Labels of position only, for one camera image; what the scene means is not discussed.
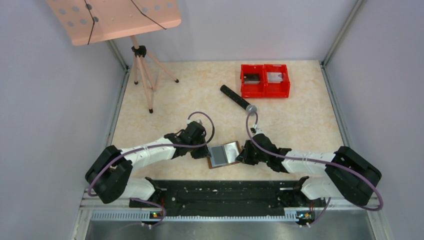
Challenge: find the right red plastic bin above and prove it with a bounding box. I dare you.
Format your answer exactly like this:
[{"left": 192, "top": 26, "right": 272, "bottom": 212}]
[{"left": 263, "top": 64, "right": 291, "bottom": 98}]

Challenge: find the left red plastic bin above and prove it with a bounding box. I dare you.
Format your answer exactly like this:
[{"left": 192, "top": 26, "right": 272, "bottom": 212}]
[{"left": 240, "top": 64, "right": 265, "bottom": 98}]

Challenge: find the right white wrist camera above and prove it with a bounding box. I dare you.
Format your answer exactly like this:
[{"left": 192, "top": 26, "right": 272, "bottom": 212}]
[{"left": 250, "top": 127, "right": 264, "bottom": 137}]

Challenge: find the brown leather card holder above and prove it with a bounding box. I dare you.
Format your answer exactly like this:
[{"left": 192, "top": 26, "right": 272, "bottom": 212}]
[{"left": 207, "top": 141, "right": 241, "bottom": 169}]

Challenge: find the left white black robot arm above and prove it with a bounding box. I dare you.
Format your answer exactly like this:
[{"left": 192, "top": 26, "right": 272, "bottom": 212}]
[{"left": 84, "top": 121, "right": 210, "bottom": 207}]

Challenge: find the pink music stand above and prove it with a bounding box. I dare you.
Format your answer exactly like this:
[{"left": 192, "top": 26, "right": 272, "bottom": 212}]
[{"left": 46, "top": 0, "right": 182, "bottom": 113}]

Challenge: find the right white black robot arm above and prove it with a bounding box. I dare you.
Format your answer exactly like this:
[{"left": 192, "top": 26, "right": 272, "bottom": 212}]
[{"left": 236, "top": 133, "right": 384, "bottom": 211}]

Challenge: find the red plastic bin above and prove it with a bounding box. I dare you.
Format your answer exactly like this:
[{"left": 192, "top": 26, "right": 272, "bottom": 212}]
[
  {"left": 263, "top": 64, "right": 291, "bottom": 98},
  {"left": 240, "top": 64, "right": 265, "bottom": 98}
]

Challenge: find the black handheld microphone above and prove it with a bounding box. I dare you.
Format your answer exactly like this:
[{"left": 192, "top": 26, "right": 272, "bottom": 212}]
[{"left": 220, "top": 84, "right": 257, "bottom": 114}]

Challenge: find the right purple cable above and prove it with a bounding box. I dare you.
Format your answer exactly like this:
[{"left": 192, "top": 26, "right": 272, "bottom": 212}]
[{"left": 245, "top": 111, "right": 384, "bottom": 228}]

